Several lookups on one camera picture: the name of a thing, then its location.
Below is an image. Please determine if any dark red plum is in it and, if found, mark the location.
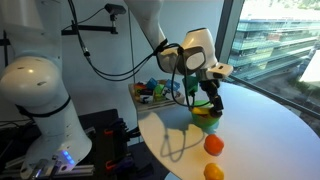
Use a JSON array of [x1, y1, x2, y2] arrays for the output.
[[209, 109, 223, 119]]

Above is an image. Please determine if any black and white toy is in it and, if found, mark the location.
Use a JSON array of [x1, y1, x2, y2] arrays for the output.
[[139, 94, 155, 103]]

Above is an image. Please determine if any dark window frame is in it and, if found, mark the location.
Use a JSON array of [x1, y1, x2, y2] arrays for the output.
[[214, 0, 320, 119]]

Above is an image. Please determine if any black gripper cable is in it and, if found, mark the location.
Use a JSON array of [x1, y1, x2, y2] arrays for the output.
[[170, 45, 212, 110]]

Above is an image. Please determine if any thick black cable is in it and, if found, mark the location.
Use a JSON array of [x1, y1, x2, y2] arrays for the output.
[[67, 0, 169, 83]]

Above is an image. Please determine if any green bowl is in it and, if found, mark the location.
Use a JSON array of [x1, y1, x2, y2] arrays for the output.
[[190, 99, 221, 135]]

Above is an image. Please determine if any white toy tray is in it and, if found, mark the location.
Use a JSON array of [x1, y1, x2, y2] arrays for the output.
[[128, 78, 186, 113]]

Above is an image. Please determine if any yellow round toy fruit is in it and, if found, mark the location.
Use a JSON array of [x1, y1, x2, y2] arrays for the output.
[[203, 162, 225, 180]]

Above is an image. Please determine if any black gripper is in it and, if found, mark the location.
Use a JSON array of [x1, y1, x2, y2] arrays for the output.
[[199, 79, 225, 114]]

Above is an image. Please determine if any small yellow toy food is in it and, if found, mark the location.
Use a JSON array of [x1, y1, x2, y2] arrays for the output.
[[192, 106, 212, 117]]

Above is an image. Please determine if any orange toy fruit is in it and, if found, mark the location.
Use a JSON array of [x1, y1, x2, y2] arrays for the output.
[[203, 133, 225, 157]]

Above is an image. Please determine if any glass office building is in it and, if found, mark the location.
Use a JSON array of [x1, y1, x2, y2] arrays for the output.
[[227, 18, 320, 82]]

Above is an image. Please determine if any black camera on mount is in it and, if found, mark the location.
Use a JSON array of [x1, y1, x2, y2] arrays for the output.
[[103, 2, 128, 22]]

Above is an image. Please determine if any aluminium rail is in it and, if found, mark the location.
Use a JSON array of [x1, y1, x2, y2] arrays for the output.
[[0, 162, 98, 179]]

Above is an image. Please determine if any green toy block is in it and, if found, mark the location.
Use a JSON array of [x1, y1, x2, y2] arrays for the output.
[[181, 75, 200, 97]]

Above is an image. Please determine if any red orange toy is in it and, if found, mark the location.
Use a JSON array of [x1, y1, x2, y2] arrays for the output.
[[133, 82, 148, 97]]

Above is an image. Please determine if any blue toy box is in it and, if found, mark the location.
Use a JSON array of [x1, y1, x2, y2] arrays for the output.
[[164, 78, 182, 93], [145, 77, 159, 91]]

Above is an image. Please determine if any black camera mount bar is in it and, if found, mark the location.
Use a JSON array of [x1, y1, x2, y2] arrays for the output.
[[61, 23, 120, 36]]

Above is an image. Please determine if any black equipment cart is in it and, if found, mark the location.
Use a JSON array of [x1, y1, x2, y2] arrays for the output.
[[0, 107, 171, 180]]

